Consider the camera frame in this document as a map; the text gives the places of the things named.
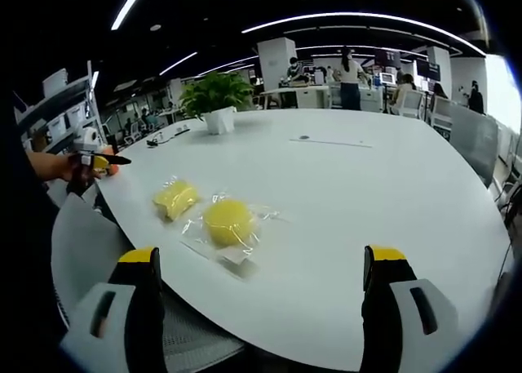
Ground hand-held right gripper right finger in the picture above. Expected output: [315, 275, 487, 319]
[361, 244, 471, 373]

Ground black cable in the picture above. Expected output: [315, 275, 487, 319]
[146, 127, 192, 149]

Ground yellow round silicone block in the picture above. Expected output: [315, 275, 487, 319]
[202, 198, 259, 250]

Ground white storage shelf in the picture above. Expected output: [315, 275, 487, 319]
[12, 60, 108, 153]

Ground white office chair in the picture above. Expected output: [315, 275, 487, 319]
[51, 193, 246, 373]

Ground person's left hand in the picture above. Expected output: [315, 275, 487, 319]
[26, 150, 106, 183]

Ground grey desk partition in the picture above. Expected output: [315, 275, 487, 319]
[431, 102, 501, 189]

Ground green potted plant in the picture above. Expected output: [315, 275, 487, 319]
[179, 71, 254, 135]

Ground yellow rectangular silicone block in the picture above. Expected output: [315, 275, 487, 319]
[153, 175, 202, 223]

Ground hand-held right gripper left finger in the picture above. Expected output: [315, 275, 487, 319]
[60, 246, 166, 373]

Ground table cable cover plate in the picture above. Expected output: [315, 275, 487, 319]
[288, 134, 374, 149]

